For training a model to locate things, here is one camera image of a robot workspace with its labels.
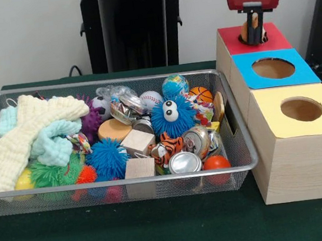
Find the cream knitted cloth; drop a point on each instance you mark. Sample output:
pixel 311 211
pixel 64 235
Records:
pixel 10 152

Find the plain wooden cube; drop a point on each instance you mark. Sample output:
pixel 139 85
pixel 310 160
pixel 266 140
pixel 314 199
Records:
pixel 138 141

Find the white baseball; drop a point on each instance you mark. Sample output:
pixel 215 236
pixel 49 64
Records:
pixel 150 99

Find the wooden box with three holes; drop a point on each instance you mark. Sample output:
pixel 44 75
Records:
pixel 303 167

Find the mint green cloth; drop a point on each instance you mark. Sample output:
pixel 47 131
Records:
pixel 51 146

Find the tan plush lion toy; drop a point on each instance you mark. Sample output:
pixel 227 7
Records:
pixel 244 30

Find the blue spiky ball with eyes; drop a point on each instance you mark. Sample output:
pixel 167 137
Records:
pixel 161 123

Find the tiger plush toy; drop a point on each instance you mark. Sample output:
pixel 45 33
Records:
pixel 167 146

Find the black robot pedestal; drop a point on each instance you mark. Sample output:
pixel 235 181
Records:
pixel 138 40

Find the globe print ball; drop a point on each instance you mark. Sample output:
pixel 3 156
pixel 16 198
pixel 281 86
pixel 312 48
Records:
pixel 175 86

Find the small orange basketball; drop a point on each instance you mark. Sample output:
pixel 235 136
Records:
pixel 202 94

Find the plain orange ball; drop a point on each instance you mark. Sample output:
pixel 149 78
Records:
pixel 217 162

